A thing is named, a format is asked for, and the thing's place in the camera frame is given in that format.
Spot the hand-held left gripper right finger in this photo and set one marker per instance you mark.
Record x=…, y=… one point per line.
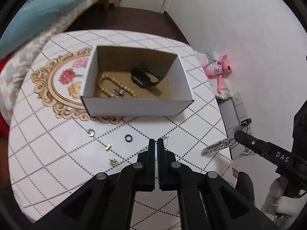
x=160, y=153

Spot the pink plush toy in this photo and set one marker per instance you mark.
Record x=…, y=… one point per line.
x=219, y=68

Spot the white fluffy cloth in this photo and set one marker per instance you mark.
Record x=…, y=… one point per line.
x=278, y=198

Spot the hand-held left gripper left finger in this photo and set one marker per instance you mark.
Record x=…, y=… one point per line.
x=151, y=153

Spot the red cloth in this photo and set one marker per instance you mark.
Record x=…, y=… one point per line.
x=3, y=95

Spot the gold earring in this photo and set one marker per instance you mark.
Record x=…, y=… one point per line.
x=113, y=163

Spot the dark cloth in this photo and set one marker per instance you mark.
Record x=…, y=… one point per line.
x=245, y=186

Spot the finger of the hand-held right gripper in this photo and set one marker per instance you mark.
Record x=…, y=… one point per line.
x=259, y=146

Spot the black plug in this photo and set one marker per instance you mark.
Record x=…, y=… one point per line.
x=245, y=121

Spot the white wall socket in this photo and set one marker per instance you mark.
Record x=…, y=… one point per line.
x=239, y=105

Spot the black smartwatch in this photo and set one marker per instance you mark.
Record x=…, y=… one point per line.
x=144, y=77

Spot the cardboard box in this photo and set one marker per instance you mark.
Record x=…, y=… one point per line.
x=134, y=105

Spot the small gold clasp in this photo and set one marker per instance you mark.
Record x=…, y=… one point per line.
x=108, y=147

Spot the teal blanket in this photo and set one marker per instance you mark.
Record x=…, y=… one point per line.
x=45, y=9

